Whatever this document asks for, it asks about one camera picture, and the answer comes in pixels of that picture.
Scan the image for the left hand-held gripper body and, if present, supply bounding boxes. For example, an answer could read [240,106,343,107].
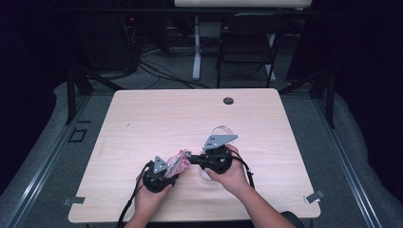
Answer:
[142,155,179,194]

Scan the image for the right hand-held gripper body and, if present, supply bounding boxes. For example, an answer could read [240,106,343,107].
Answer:
[200,134,239,175]

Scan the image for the pink snack packet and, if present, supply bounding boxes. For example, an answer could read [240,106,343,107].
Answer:
[165,149,192,179]

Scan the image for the person's left hand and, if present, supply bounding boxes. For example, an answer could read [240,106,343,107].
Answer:
[134,175,174,218]

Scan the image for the person's right hand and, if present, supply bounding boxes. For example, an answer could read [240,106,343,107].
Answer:
[203,143,252,198]

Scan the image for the grey tape piece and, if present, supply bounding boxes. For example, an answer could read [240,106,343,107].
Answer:
[303,189,326,204]
[62,196,86,207]

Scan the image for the person's dark clothed leg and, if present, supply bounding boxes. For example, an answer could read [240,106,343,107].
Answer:
[279,210,307,228]

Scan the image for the white background desk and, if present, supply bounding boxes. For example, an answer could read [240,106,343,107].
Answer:
[174,0,313,83]

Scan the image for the black metal stand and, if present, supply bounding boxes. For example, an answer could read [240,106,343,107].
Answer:
[65,63,125,125]
[278,67,336,129]

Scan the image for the black folding chair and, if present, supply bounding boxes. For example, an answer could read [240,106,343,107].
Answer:
[216,12,288,89]

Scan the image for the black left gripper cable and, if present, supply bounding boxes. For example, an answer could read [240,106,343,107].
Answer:
[116,161,154,228]

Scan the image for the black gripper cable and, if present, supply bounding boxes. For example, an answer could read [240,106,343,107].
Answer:
[116,161,154,228]
[229,150,256,190]

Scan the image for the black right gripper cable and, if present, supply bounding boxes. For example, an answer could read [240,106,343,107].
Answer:
[229,150,256,190]

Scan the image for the black floor cables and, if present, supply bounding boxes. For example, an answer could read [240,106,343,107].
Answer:
[137,60,211,90]

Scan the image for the metal floor rail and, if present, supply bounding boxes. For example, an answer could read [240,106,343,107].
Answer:
[312,94,384,228]
[0,94,93,228]

